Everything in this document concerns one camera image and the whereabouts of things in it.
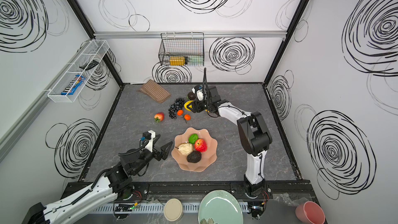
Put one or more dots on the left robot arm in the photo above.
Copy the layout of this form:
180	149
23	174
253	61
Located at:
107	187

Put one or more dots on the black remote control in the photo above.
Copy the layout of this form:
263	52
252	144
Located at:
90	65

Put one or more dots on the green item in basket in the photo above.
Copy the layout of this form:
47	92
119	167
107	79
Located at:
195	60

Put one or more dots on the pink wavy fruit bowl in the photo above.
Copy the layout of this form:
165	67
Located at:
208	157

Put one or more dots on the red fake strawberry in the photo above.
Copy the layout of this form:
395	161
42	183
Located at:
159	117

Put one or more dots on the red fake apple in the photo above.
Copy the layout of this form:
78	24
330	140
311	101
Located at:
200	145

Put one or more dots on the right orange fake tangerine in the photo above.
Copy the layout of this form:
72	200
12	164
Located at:
187	117

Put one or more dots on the green fake lime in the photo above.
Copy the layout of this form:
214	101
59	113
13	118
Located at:
193	138

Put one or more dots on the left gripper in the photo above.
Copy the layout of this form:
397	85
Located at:
158	152

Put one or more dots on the beige fake pear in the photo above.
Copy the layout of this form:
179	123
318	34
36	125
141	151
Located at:
185	149

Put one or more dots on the dark fake avocado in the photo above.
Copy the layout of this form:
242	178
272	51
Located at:
194	157

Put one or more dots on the yellow bottle in basket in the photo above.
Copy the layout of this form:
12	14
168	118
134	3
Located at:
178	61

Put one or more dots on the large yellow fake lemon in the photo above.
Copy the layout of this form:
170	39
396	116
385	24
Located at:
188	107

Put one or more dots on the black fake grape bunch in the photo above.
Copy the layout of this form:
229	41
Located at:
175	107

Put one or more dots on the blue candy packet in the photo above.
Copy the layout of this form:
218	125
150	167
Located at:
76	82

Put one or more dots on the white wire wall shelf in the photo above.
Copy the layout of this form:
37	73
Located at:
96	78

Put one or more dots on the black wire wall basket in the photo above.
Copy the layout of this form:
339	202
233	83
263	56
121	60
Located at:
180	44

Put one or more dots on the brown folded cloth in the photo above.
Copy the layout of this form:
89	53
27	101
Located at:
155	91

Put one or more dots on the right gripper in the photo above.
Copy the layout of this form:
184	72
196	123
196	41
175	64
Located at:
197	106

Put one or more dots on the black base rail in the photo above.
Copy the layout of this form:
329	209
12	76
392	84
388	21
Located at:
168	188

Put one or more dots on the beige round lid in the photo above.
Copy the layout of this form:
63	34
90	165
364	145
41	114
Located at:
173	210

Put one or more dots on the dark brown fake fig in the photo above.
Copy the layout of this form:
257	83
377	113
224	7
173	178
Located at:
190	95

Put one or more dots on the green plate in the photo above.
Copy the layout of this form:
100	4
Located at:
220	207

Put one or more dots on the pink cup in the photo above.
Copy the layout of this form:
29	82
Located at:
310	213

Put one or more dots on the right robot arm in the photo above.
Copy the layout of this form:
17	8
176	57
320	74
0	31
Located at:
254	135

